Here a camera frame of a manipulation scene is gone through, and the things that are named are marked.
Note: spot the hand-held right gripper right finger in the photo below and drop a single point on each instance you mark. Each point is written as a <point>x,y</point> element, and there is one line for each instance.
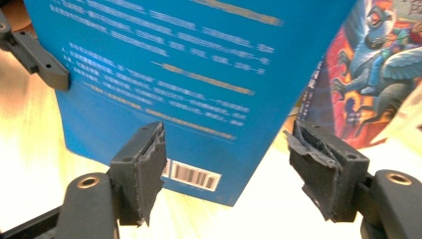
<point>331,179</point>

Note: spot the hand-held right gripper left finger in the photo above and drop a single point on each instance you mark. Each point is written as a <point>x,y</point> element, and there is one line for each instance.
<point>139,172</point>

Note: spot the blue book back cover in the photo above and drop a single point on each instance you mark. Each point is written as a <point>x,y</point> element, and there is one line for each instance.
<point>166,66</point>

